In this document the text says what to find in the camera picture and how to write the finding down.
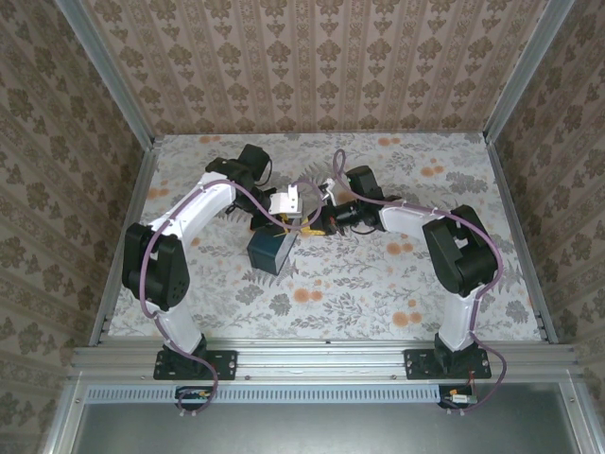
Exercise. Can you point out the starry night tin box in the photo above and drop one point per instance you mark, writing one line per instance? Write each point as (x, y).
(269, 250)

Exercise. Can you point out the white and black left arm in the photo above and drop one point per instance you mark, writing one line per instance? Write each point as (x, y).
(198, 213)

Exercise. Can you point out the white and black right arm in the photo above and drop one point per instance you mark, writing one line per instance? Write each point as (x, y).
(454, 255)

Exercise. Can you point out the grey metal panel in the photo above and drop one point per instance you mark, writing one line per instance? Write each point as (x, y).
(331, 430)

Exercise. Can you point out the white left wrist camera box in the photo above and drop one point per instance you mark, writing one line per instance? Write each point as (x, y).
(286, 202)

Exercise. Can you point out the aluminium frame side rail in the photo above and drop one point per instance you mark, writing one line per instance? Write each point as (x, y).
(137, 189)
(520, 227)

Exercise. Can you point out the aluminium frame front rail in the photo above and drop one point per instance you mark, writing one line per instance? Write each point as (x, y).
(321, 359)

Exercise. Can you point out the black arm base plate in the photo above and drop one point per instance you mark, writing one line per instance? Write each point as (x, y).
(222, 364)
(418, 364)

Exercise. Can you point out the aluminium frame post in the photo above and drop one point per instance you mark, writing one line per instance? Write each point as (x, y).
(524, 71)
(108, 71)

